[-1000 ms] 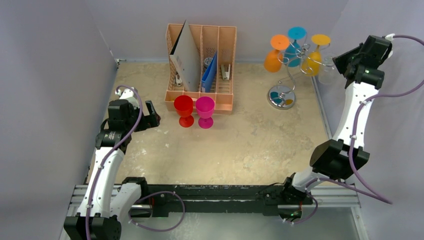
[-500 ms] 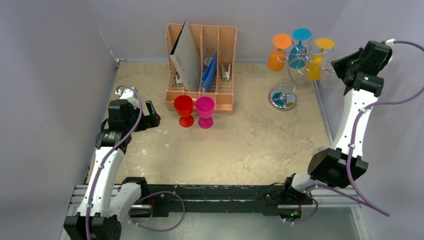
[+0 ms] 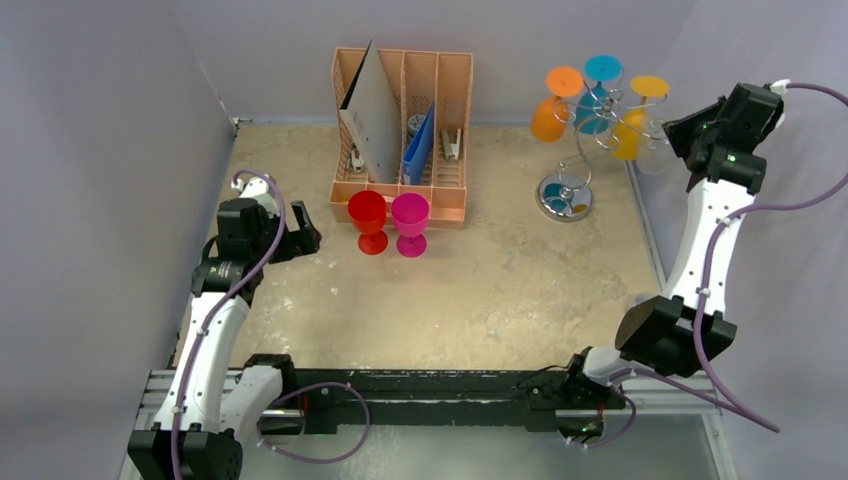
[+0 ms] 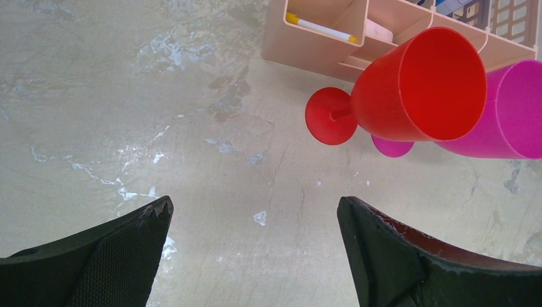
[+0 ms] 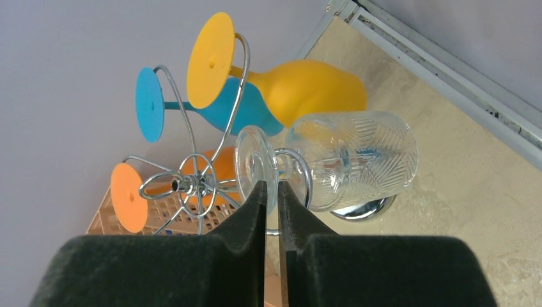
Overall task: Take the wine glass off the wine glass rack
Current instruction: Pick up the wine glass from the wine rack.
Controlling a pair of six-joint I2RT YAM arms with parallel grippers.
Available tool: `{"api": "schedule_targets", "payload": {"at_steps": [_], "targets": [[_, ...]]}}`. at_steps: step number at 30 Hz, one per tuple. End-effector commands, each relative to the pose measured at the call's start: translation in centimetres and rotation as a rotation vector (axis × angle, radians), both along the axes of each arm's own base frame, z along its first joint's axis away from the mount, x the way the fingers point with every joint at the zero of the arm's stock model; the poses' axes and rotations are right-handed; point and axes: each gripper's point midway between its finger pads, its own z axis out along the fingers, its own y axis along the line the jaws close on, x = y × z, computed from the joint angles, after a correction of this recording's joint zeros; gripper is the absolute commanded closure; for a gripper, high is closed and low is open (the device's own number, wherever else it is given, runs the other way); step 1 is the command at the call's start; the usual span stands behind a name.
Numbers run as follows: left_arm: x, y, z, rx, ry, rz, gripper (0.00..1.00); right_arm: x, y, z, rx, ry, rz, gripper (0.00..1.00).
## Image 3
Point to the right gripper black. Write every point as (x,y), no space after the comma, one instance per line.
(693,130)

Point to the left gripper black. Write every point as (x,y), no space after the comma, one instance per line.
(297,243)

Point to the clear glass wine glass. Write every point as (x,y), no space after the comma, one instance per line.
(655,154)

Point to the red wine glass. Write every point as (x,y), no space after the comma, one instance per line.
(367,210)

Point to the yellow wine glass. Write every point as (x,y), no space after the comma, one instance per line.
(631,129)

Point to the pink wine glass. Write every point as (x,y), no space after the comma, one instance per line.
(410,216)

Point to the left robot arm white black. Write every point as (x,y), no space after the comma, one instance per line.
(200,430)

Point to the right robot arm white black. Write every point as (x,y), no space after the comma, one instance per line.
(674,332)

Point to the chrome wine glass rack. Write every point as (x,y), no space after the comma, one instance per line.
(565,195)

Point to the blue wine glass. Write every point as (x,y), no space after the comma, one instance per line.
(590,118)

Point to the orange wine glass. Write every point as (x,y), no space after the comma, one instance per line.
(552,115)

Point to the blue folder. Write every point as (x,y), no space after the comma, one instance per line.
(418,152)

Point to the grey white folder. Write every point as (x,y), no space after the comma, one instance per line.
(372,117)

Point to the tape roll in organizer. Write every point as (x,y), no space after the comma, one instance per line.
(414,123)

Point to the grey stapler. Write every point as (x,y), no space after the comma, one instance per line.
(451,143)

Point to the peach plastic desk organizer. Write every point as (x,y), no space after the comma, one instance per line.
(431,94)

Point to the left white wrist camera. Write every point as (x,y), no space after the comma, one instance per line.
(260,189)

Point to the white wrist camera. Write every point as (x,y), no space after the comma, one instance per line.
(260,189)
(780,87)

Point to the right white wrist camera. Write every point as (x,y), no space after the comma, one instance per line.
(780,87)

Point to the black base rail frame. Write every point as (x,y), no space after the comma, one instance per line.
(545,400)

